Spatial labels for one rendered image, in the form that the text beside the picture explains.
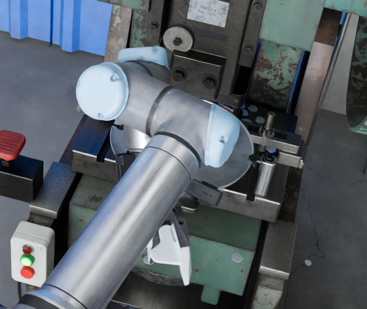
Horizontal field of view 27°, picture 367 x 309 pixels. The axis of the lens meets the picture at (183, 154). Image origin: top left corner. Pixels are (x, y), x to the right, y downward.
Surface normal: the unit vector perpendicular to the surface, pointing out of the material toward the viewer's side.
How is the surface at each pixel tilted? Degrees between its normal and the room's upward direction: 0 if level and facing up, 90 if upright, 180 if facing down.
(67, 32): 90
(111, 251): 31
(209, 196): 55
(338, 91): 90
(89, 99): 63
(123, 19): 74
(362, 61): 11
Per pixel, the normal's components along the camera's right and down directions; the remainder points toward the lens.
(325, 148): 0.13, -0.73
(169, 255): 0.29, -0.47
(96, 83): -0.37, 0.15
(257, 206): -0.22, 0.64
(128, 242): 0.58, -0.13
